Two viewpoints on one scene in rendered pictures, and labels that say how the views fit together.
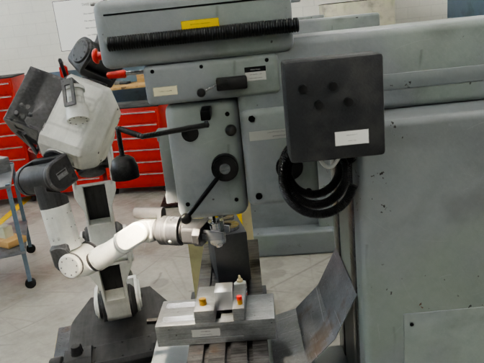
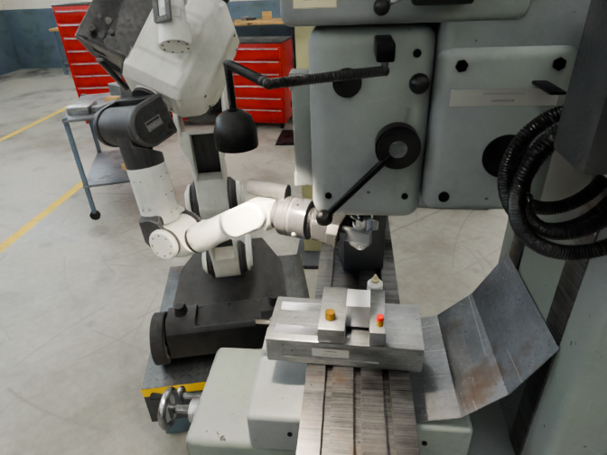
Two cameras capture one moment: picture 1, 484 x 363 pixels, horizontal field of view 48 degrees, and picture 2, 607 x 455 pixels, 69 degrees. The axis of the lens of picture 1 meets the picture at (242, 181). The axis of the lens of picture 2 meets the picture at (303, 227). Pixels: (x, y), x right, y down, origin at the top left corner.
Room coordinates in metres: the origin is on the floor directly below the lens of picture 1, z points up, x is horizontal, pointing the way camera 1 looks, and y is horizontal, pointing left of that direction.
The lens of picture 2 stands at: (0.68, 0.13, 1.70)
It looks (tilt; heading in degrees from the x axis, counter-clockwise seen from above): 30 degrees down; 6
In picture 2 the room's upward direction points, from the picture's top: 3 degrees counter-clockwise
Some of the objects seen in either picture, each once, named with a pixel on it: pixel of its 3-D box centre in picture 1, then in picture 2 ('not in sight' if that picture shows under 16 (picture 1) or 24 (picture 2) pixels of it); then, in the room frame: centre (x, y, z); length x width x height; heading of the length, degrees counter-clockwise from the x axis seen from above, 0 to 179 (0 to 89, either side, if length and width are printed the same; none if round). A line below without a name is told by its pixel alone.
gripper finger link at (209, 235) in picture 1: (212, 236); (355, 236); (1.44, 0.10, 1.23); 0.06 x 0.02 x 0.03; 71
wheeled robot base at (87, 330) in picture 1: (121, 318); (229, 273); (2.17, 0.60, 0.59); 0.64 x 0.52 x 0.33; 12
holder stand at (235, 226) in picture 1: (227, 245); (357, 223); (1.87, 0.08, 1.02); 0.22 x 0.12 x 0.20; 10
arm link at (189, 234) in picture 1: (188, 231); (319, 222); (1.50, 0.17, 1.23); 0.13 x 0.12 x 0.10; 161
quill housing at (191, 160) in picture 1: (209, 153); (367, 116); (1.47, 0.08, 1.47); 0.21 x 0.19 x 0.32; 179
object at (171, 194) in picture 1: (169, 165); (303, 129); (1.47, 0.20, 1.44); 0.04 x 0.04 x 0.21; 89
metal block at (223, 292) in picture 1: (224, 296); (358, 308); (1.46, 0.09, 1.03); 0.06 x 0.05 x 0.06; 176
